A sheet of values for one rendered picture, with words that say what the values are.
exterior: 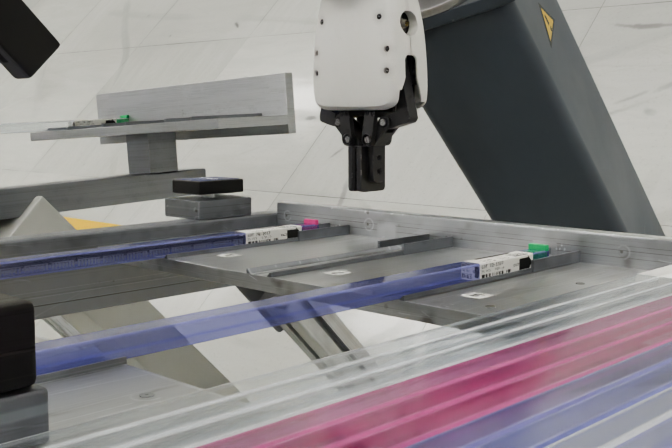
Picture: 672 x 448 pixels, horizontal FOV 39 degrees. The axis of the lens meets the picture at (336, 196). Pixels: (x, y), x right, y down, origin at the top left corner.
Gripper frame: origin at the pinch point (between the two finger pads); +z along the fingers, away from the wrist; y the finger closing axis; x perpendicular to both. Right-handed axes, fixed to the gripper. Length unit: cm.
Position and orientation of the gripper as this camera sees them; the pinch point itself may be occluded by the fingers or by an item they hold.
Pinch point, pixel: (366, 168)
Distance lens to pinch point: 83.9
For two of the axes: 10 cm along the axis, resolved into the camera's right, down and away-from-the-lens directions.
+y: -7.2, -0.6, 6.9
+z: 0.0, 10.0, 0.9
